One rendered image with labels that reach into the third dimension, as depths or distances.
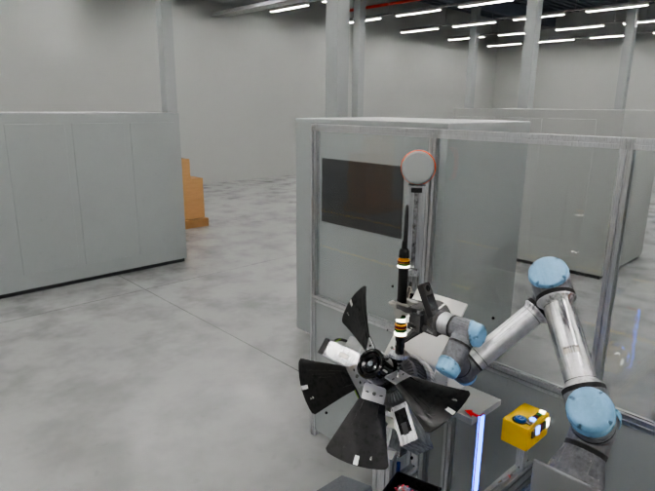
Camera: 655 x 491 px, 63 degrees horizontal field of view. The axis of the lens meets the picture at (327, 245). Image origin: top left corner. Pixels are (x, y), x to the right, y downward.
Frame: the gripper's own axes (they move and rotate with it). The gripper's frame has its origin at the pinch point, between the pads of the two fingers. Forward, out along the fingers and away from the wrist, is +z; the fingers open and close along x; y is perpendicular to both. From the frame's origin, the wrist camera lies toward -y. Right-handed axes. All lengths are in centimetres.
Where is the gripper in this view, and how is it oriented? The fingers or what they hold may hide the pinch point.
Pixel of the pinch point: (396, 299)
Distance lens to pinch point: 195.9
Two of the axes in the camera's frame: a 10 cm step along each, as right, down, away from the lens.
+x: 7.3, -1.6, 6.6
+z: -6.8, -2.0, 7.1
